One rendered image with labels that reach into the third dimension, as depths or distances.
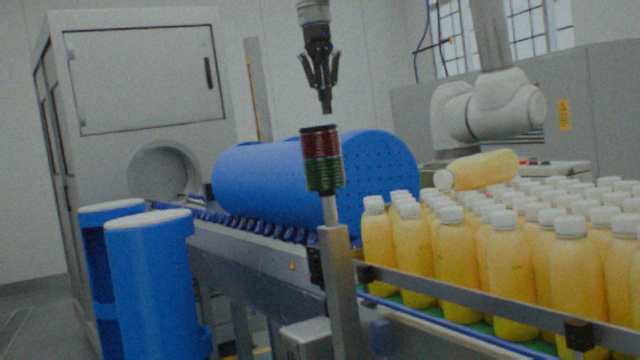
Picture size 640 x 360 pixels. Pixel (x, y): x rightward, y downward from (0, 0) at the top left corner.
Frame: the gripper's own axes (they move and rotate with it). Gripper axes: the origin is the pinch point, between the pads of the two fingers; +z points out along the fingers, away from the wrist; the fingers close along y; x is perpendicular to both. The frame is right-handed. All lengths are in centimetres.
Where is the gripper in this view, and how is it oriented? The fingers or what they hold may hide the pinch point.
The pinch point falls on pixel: (325, 101)
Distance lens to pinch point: 171.1
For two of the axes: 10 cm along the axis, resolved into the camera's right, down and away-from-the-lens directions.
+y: -8.7, 1.6, -4.6
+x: 4.7, 0.1, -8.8
